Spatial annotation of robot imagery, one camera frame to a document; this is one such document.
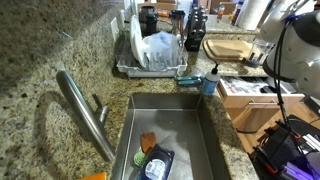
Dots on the blue soap pump bottle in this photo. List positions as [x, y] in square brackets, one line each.
[211, 81]

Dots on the clear plastic cup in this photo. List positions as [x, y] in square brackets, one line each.
[258, 52]

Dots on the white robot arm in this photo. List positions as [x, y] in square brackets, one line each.
[294, 27]

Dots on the stainless steel sink basin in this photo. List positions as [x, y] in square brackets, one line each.
[181, 123]

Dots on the dark blue detergent bottle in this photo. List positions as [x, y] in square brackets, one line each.
[158, 164]

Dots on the white dish rack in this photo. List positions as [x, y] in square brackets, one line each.
[156, 67]

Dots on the brown sponge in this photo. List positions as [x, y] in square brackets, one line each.
[147, 141]

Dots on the white plate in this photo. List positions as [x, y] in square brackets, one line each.
[138, 46]

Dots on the steel kitchen faucet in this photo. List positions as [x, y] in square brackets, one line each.
[91, 123]

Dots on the green scrubber ball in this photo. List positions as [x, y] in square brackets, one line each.
[139, 158]

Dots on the wooden cutting board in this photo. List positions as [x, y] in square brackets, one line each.
[227, 50]

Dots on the black knife block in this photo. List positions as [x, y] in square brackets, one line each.
[196, 28]

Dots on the orange sponge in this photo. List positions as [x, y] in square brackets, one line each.
[98, 176]

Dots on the paper towel roll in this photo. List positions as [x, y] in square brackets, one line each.
[251, 13]

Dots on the orange black clamp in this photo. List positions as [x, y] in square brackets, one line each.
[264, 159]
[286, 126]

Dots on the teal handled scissors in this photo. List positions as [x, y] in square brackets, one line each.
[189, 80]

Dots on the white wall outlet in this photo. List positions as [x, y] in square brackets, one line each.
[114, 29]

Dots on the wooden drawer with handle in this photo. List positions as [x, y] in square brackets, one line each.
[250, 101]

